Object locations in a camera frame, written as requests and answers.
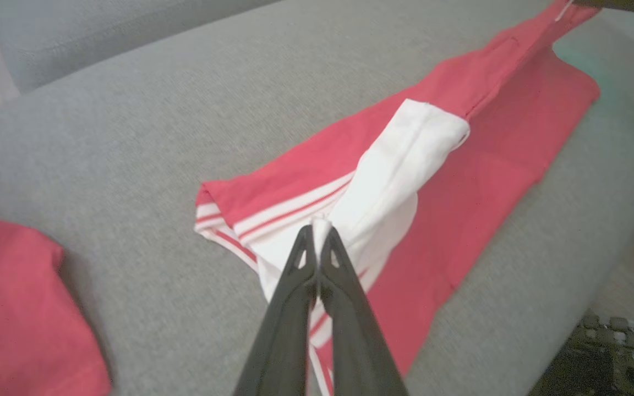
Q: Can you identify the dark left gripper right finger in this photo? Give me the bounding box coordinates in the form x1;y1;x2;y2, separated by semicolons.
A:
317;225;409;396

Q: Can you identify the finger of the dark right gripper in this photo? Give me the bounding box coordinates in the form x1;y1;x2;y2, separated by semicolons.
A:
573;0;634;15

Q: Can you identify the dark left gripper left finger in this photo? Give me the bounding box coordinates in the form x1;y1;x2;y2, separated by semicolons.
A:
233;224;318;396

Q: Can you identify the red garment striped white trim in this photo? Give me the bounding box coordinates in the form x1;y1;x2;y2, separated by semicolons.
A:
194;0;602;396

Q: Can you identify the red garment wide white band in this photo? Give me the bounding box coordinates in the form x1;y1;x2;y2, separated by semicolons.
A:
0;208;113;396

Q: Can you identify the yellow grey sofa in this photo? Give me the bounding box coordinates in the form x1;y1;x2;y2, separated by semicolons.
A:
0;0;634;396

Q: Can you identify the long grey sofa seat cushion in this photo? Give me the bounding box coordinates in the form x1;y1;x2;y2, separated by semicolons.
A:
0;0;282;94

